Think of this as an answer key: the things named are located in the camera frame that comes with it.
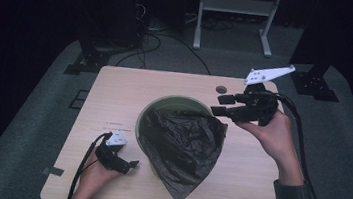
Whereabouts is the hand-held gripper cable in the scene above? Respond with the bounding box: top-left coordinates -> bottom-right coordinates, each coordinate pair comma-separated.
67,128 -> 113,199
247,89 -> 330,199

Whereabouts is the looped black floor cable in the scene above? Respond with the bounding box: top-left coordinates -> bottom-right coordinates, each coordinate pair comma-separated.
116,32 -> 163,71

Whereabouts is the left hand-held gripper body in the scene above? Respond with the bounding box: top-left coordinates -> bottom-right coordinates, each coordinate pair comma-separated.
93,128 -> 135,176

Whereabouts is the round table grommet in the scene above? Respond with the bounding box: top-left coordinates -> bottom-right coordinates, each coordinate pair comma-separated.
215,84 -> 228,95

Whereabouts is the left hand-held gripper cable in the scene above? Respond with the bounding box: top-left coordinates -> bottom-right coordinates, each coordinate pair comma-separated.
67,128 -> 113,199

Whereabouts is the person's left hand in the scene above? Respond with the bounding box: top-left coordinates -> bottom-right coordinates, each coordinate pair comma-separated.
72,156 -> 123,199

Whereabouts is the green round bin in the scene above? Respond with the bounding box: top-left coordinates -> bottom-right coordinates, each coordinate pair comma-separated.
131,90 -> 217,176

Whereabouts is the black garbage bag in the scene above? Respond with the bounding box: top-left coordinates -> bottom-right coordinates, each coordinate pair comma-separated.
132,105 -> 230,199

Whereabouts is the long black floor cable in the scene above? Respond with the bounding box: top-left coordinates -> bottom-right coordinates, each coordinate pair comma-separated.
141,31 -> 216,76

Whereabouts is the person's right hand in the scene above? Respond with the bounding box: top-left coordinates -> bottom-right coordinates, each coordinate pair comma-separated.
231,106 -> 307,172

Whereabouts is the tangle of black cables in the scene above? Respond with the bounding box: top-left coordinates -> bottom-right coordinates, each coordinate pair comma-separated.
186,11 -> 242,34

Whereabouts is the white metal stand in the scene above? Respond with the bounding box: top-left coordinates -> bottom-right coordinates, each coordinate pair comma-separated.
192,0 -> 283,59

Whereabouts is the black stand base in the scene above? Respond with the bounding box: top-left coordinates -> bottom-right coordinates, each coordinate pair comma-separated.
64,38 -> 114,80
287,60 -> 343,104

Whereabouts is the right hand-held gripper cable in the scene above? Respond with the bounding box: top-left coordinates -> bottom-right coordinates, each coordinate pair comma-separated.
247,89 -> 330,199

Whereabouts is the black equipment cabinet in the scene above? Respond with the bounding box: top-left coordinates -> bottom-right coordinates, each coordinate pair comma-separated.
79,0 -> 147,56

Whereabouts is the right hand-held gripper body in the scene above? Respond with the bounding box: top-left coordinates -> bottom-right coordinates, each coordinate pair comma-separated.
228,58 -> 297,130

